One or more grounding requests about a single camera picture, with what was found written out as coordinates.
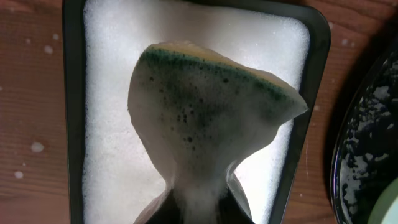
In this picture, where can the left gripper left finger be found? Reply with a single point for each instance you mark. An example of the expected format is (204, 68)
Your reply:
(167, 208)

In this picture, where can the round black tray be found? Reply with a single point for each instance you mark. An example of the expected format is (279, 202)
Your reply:
(365, 153)

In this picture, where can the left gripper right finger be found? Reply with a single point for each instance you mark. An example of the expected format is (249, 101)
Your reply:
(233, 206)

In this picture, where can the light green plate front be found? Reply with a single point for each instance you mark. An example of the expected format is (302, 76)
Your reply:
(385, 209)

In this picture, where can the green yellow sponge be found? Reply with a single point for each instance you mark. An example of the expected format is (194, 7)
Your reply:
(200, 114)

